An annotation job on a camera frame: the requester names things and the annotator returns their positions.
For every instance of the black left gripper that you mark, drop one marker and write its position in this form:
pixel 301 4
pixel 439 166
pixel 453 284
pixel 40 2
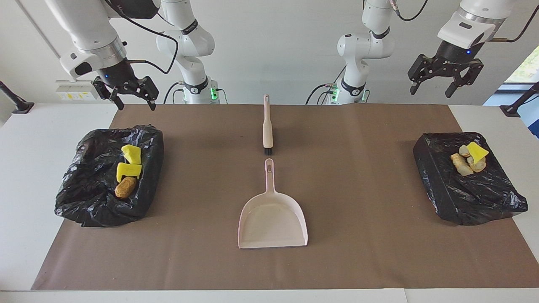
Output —
pixel 452 57

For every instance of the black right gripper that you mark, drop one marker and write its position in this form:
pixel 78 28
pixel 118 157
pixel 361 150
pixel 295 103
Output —
pixel 120 78

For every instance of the yellow wedge foam piece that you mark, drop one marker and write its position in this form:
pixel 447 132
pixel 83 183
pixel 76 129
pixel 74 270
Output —
pixel 132 155

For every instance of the yellow u-shaped foam piece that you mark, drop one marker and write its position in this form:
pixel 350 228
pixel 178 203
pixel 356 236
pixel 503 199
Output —
pixel 126 169

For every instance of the pale tan lumpy bread toy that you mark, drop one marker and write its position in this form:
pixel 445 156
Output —
pixel 463 150

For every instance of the small yellow foam piece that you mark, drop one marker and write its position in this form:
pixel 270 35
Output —
pixel 476 152

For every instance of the orange striped croissant toy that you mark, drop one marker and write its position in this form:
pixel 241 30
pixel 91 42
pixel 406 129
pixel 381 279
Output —
pixel 457 160

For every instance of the brown potato-shaped toy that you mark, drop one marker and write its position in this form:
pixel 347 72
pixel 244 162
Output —
pixel 125 187

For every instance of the grey-green ridged bread toy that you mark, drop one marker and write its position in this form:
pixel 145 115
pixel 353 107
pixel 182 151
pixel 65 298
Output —
pixel 479 166

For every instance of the beige brush with black bristles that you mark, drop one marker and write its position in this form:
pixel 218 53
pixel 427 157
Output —
pixel 267 128

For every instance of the beige plastic dustpan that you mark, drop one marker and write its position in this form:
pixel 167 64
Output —
pixel 271 219

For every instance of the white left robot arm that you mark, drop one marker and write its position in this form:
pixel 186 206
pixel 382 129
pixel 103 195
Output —
pixel 366 42

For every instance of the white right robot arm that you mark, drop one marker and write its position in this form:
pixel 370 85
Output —
pixel 84 29

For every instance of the open black bag lined bin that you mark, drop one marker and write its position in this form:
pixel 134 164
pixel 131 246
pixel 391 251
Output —
pixel 92 206

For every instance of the flat black bag wrapped bin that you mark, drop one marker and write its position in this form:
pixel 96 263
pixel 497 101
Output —
pixel 463 198

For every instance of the window with green view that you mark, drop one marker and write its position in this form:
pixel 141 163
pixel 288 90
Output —
pixel 530 67

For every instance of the brown paper table mat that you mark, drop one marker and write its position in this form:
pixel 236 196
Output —
pixel 269 261

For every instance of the white wall socket box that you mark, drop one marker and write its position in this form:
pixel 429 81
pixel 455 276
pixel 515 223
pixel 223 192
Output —
pixel 76 92

